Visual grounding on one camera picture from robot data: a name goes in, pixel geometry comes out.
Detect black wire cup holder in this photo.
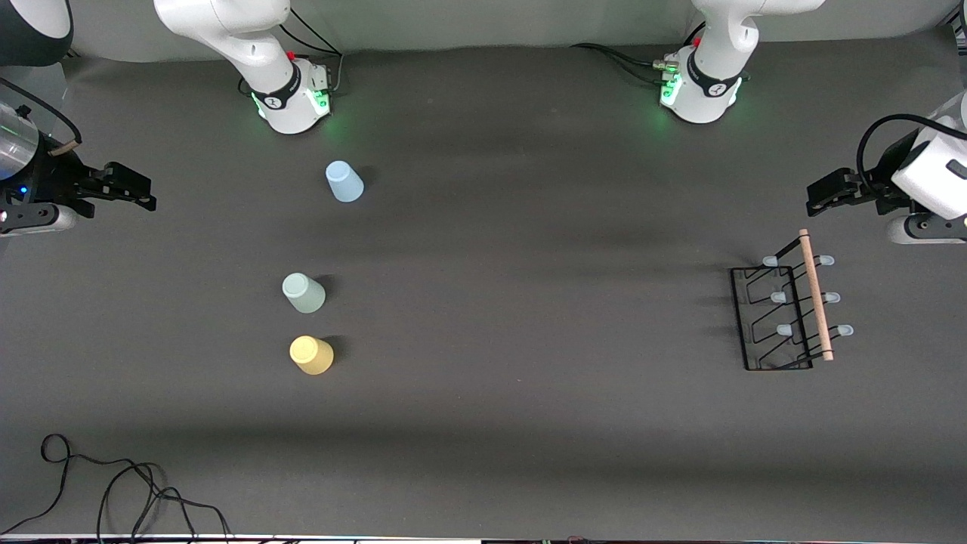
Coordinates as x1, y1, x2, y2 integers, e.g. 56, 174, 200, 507
730, 229, 854, 372

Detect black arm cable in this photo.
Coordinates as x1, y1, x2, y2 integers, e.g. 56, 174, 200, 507
0, 78, 82, 157
856, 113, 967, 182

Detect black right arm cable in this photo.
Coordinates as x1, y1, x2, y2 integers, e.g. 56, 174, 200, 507
0, 78, 82, 157

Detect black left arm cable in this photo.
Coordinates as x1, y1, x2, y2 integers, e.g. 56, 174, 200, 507
856, 113, 967, 182

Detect pale green plastic cup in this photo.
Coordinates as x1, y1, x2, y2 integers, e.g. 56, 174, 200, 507
282, 273, 327, 314

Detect yellow plastic cup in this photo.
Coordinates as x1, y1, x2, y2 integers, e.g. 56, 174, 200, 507
289, 335, 335, 376

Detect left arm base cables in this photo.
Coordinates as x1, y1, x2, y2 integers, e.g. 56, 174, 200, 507
570, 21, 707, 85

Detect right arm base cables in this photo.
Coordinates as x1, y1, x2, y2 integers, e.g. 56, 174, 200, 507
240, 8, 345, 97

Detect loose black table cable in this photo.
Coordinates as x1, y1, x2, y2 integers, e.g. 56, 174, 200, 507
0, 433, 235, 541

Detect light blue plastic cup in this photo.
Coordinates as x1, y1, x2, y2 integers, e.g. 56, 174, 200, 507
325, 160, 365, 203

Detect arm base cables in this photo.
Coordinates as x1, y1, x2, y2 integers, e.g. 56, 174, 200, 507
570, 21, 707, 85
240, 8, 345, 97

